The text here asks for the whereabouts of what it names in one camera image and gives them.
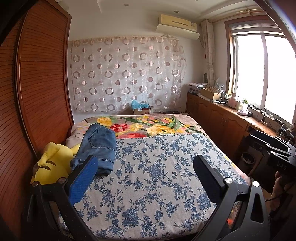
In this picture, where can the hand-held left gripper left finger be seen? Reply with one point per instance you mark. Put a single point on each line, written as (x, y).
(81, 180)

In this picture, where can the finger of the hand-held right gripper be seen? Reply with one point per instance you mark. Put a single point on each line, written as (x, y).
(266, 139)
(277, 150)

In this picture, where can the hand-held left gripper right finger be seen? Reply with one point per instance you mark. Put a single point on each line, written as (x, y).
(208, 179)

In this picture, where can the blue denim pants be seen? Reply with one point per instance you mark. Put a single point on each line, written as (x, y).
(99, 143)

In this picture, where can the person's right hand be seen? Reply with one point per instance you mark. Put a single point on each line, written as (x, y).
(277, 185)

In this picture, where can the trash bin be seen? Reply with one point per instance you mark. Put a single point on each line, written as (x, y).
(248, 162)

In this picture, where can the yellow plush toy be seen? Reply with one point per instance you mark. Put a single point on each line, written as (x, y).
(53, 162)

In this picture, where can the green-capped bottle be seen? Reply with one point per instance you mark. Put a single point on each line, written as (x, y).
(245, 105)

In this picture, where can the white container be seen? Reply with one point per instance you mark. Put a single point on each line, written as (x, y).
(238, 104)

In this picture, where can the blue floral bed sheet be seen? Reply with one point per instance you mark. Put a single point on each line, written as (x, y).
(161, 173)

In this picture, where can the long wooden cabinet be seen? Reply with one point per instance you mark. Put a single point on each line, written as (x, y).
(222, 120)

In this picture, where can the pink bottle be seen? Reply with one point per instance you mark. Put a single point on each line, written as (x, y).
(231, 100)

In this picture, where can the white plastic bag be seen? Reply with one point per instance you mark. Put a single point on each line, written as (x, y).
(219, 85)

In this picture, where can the open cardboard box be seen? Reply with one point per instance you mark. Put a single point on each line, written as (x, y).
(210, 93)

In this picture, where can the wood-framed window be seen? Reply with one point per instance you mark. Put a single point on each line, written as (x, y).
(249, 67)

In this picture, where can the pink floral blanket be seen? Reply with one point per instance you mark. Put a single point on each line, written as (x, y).
(138, 125)

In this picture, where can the stack of papers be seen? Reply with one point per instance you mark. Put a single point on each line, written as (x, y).
(196, 87)

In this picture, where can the small cardboard box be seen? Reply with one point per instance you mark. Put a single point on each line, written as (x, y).
(142, 111)

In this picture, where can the tied patterned window curtain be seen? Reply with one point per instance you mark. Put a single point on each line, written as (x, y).
(209, 51)

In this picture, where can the sheer circle-patterned curtain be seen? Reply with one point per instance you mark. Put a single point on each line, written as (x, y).
(127, 74)

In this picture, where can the beige wall air conditioner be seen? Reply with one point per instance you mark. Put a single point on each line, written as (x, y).
(178, 25)

